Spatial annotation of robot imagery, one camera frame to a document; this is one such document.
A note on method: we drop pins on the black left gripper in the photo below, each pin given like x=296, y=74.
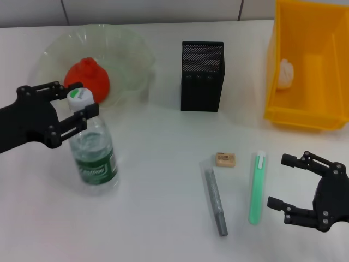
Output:
x=24, y=122

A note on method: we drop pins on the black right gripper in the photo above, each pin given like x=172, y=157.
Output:
x=332, y=199

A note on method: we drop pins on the orange fruit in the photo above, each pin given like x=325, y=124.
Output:
x=87, y=73

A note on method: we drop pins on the green pen white cap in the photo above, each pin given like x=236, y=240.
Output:
x=257, y=188

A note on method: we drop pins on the clear water bottle green label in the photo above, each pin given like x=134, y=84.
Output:
x=94, y=158

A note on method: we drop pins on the beige eraser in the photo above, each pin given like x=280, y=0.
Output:
x=225, y=160

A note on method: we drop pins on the grey marker pen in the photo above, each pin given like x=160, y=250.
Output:
x=215, y=199

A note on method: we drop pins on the white paper ball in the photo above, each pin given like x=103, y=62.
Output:
x=285, y=75

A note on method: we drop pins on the green glass fruit plate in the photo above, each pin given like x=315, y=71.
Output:
x=125, y=62

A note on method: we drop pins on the black mesh pen holder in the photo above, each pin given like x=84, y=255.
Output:
x=201, y=76

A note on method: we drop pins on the yellow plastic bin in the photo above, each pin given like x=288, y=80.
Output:
x=308, y=71

